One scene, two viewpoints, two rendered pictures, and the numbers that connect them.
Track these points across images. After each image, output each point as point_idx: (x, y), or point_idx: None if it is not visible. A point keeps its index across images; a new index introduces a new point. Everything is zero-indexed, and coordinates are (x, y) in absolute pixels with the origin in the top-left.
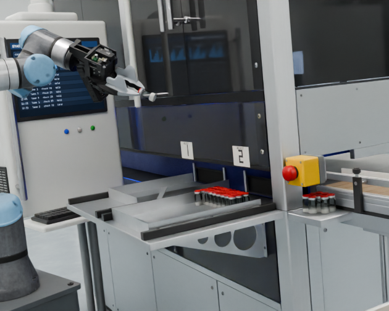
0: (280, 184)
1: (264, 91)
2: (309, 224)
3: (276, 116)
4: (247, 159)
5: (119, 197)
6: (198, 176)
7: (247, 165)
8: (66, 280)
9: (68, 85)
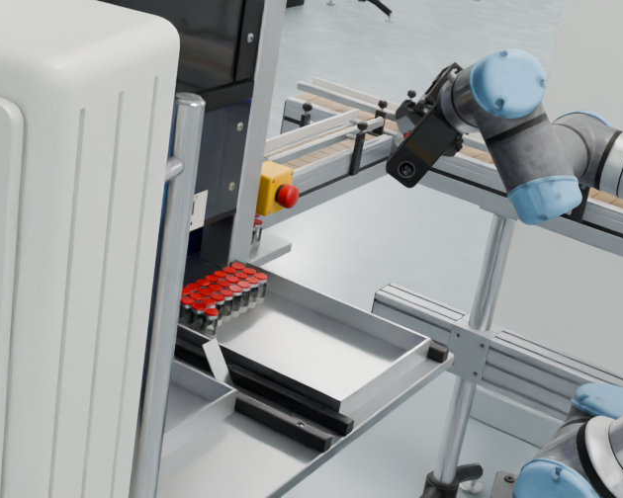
0: (249, 224)
1: (257, 81)
2: (277, 257)
3: (268, 119)
4: (201, 213)
5: (162, 447)
6: None
7: (200, 224)
8: (497, 490)
9: None
